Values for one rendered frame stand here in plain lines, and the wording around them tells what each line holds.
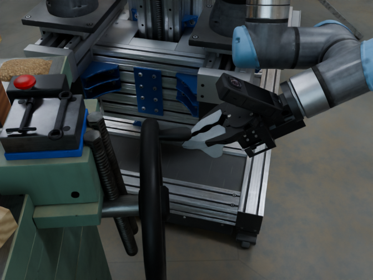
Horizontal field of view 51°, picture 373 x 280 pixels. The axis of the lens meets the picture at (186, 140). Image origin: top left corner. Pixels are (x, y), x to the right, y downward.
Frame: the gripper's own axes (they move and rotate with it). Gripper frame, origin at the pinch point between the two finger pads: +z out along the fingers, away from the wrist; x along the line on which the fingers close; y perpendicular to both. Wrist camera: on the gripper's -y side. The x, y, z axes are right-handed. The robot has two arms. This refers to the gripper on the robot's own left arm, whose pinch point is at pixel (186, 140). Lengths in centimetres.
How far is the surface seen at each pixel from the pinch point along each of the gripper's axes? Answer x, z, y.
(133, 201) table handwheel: -11.0, 9.7, -2.3
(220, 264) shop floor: 21, 31, 81
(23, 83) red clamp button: -4.6, 11.5, -26.1
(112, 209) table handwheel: -11.8, 13.0, -3.4
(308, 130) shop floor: 91, -17, 109
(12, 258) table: -23.9, 18.5, -15.3
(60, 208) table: -14.6, 16.4, -11.1
